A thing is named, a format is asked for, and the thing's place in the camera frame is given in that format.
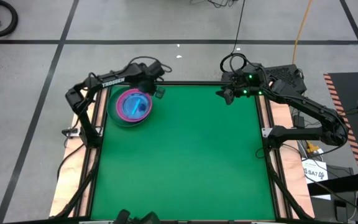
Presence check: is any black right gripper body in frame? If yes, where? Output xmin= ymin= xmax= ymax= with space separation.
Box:
xmin=228 ymin=86 xmax=249 ymax=98

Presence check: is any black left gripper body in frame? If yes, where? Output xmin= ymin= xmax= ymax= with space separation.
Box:
xmin=139 ymin=77 xmax=159 ymax=95

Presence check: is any small blue plastic cup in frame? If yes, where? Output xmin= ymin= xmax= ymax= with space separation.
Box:
xmin=126 ymin=97 xmax=147 ymax=118

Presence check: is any medium clear pink plate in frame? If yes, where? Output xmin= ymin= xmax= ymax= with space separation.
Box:
xmin=121 ymin=92 xmax=151 ymax=120

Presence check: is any medium clear blue plate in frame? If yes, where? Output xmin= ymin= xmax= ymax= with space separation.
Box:
xmin=122 ymin=93 xmax=150 ymax=119

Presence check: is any large clear blue plate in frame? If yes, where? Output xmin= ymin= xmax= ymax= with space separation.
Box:
xmin=118 ymin=91 xmax=152 ymax=121

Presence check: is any opaque pink plate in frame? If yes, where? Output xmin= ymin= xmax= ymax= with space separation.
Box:
xmin=115 ymin=88 xmax=154 ymax=123

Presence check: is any large clear pink plate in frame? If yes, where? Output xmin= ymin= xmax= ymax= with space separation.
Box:
xmin=116 ymin=89 xmax=153 ymax=122

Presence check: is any black vented control box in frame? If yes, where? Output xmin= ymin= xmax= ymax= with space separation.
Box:
xmin=263 ymin=63 xmax=308 ymax=95

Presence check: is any black power adapter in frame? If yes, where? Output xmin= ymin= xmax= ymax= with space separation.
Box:
xmin=291 ymin=114 xmax=306 ymax=129

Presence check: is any wooden side board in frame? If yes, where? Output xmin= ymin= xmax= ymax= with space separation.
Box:
xmin=49 ymin=88 xmax=109 ymax=218
xmin=259 ymin=93 xmax=316 ymax=219

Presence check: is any yellow plug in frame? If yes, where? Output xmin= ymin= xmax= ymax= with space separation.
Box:
xmin=306 ymin=141 xmax=320 ymax=154

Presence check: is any white label sign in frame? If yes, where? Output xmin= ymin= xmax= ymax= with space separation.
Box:
xmin=301 ymin=158 xmax=329 ymax=185

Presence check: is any hazard striped black ramp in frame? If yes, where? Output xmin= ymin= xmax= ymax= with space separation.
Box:
xmin=323 ymin=72 xmax=358 ymax=174

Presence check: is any black right arm cable loop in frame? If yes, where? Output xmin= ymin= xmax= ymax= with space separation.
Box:
xmin=219 ymin=52 xmax=249 ymax=75

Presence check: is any black hanging cable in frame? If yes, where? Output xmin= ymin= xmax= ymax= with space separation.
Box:
xmin=231 ymin=0 xmax=246 ymax=54

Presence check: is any thick yellow cable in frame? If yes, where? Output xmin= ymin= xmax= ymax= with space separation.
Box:
xmin=291 ymin=0 xmax=313 ymax=65

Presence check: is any black aluminium table frame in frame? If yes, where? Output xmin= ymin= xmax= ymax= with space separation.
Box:
xmin=50 ymin=81 xmax=315 ymax=224

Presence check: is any black floor cable bundle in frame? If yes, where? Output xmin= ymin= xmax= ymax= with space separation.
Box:
xmin=189 ymin=0 xmax=239 ymax=9

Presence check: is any black table-level camera mount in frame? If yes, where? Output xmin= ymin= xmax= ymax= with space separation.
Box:
xmin=112 ymin=208 xmax=162 ymax=224

